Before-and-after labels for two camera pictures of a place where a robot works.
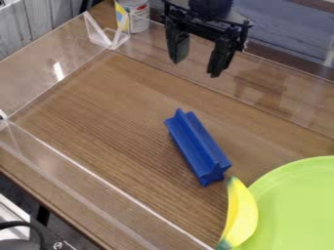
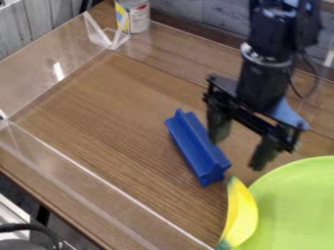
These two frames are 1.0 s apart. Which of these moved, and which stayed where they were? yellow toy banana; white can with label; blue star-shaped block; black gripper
Moved: black gripper
Stayed: yellow toy banana; white can with label; blue star-shaped block
